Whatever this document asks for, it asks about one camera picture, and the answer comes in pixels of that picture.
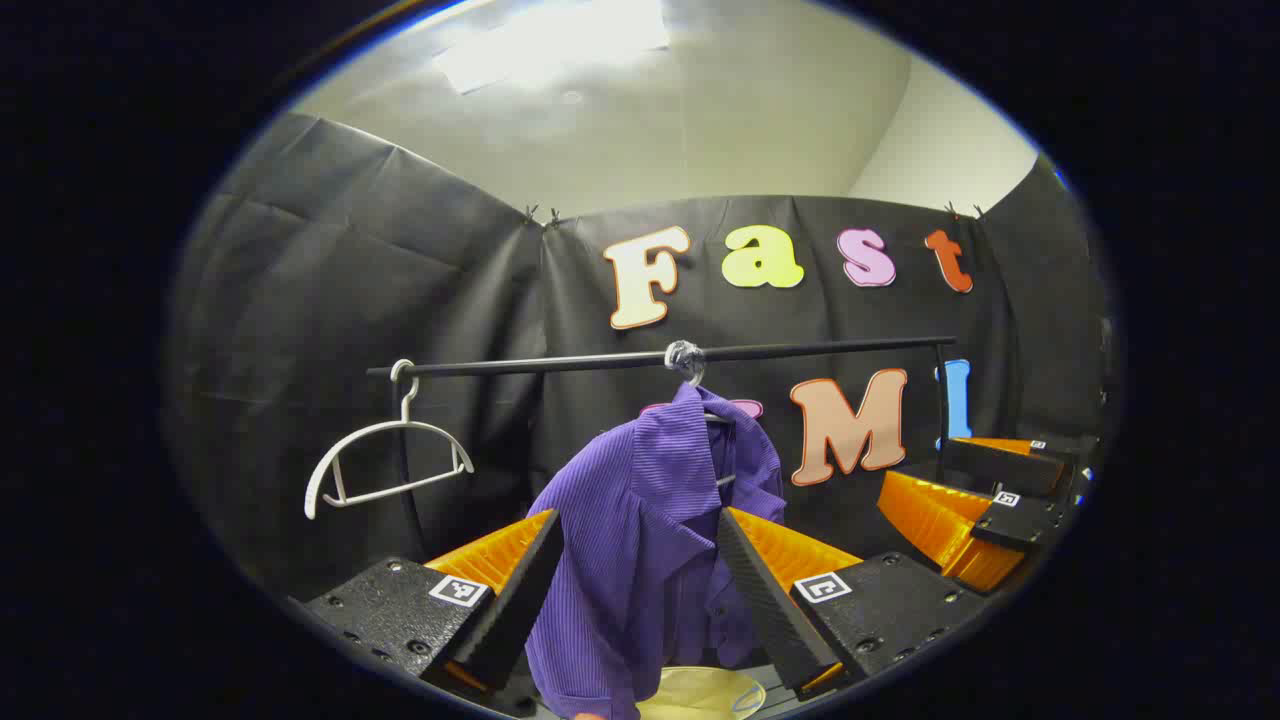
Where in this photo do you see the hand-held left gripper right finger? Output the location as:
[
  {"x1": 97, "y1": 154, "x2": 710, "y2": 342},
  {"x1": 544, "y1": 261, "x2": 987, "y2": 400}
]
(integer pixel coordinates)
[{"x1": 715, "y1": 505, "x2": 988, "y2": 699}]

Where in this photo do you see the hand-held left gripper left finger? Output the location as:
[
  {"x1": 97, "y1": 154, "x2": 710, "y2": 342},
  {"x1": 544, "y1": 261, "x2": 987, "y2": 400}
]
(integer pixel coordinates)
[{"x1": 300, "y1": 508, "x2": 566, "y2": 696}]

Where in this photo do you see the purple ribbed shirt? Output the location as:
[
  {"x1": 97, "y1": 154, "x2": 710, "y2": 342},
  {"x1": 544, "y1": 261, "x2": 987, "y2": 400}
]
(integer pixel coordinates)
[{"x1": 523, "y1": 382, "x2": 789, "y2": 720}]

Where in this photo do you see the white plastic clothes hanger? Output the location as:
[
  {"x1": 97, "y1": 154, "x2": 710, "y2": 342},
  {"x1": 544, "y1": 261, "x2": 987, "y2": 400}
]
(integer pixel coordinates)
[
  {"x1": 678, "y1": 366, "x2": 739, "y2": 489},
  {"x1": 305, "y1": 358, "x2": 476, "y2": 521}
]

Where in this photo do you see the black clothes rack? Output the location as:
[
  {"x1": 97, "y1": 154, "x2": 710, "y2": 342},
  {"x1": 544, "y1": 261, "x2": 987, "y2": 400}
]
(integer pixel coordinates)
[{"x1": 367, "y1": 337, "x2": 956, "y2": 561}]

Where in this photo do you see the clear tape wrap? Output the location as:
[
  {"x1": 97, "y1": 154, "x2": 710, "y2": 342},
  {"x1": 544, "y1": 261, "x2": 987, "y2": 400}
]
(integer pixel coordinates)
[{"x1": 664, "y1": 340, "x2": 707, "y2": 385}]

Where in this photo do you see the black backdrop cloth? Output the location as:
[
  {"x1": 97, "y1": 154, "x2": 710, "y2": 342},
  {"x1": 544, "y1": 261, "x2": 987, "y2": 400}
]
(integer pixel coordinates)
[{"x1": 165, "y1": 110, "x2": 1116, "y2": 611}]

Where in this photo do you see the ceiling light panel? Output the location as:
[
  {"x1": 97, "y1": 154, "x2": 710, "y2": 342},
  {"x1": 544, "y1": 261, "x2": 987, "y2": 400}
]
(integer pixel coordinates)
[{"x1": 432, "y1": 0, "x2": 671, "y2": 96}]

